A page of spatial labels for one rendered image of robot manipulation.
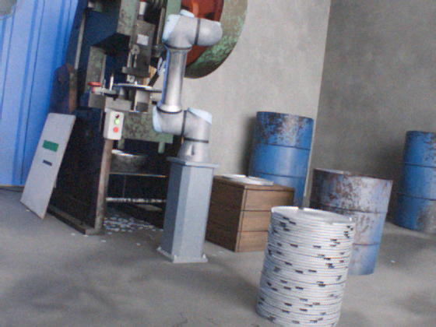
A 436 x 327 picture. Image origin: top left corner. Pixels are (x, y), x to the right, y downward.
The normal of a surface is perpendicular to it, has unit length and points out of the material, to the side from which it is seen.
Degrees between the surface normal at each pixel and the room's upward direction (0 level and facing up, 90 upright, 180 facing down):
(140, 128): 90
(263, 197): 90
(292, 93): 90
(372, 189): 92
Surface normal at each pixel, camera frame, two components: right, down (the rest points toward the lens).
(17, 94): 0.65, 0.13
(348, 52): -0.75, -0.07
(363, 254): 0.36, 0.14
